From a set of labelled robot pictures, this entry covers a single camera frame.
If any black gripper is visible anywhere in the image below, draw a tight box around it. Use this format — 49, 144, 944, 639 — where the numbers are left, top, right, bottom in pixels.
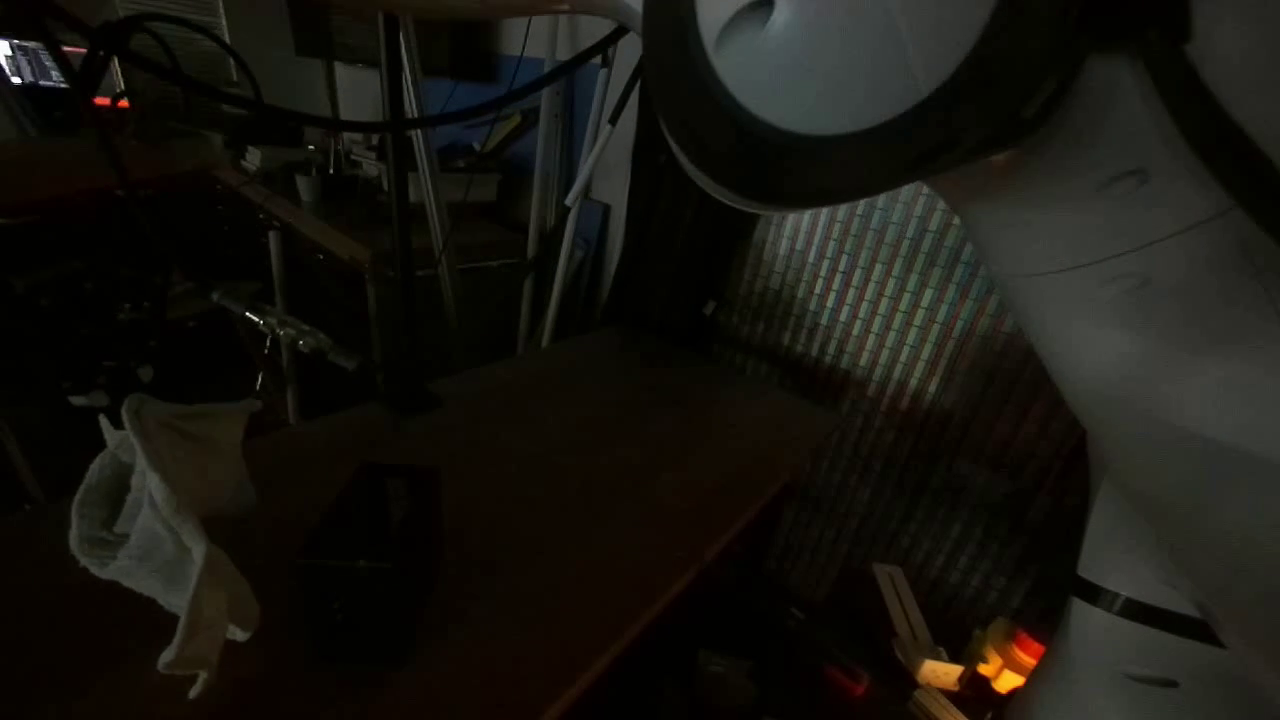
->
137, 296, 292, 410

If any white terry towel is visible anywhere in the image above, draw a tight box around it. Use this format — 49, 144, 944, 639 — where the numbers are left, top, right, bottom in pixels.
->
65, 388, 270, 702

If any black box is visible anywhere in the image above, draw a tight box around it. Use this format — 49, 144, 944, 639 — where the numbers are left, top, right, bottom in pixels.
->
292, 457, 448, 669

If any wooden workbench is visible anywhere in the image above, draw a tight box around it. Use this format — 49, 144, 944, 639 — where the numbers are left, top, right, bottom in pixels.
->
191, 137, 391, 433

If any dark vertical pole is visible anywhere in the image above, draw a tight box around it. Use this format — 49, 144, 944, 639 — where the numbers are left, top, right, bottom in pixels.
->
371, 10, 435, 414

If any lit computer monitor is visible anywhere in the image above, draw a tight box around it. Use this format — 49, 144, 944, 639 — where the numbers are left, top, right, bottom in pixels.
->
0, 36, 75, 94

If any blue board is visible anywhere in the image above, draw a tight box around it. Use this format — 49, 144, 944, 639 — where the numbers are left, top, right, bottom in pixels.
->
420, 70, 553, 157

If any light metal pole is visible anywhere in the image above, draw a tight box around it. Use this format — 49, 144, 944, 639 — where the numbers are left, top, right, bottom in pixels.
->
535, 45, 620, 353

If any green glowing clamp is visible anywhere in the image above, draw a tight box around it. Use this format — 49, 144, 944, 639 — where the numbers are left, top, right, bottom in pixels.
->
913, 624, 1055, 712

